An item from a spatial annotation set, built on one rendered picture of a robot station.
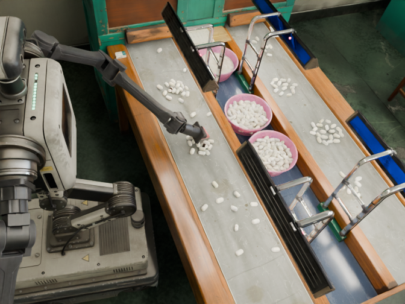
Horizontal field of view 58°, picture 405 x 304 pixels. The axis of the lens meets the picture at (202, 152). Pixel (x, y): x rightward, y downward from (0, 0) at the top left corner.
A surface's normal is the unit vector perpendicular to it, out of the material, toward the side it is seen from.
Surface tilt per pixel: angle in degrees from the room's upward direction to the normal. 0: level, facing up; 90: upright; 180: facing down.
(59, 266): 0
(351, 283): 0
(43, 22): 90
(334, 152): 0
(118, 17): 90
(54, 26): 90
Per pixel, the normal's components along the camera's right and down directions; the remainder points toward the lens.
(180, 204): 0.11, -0.58
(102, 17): 0.37, 0.78
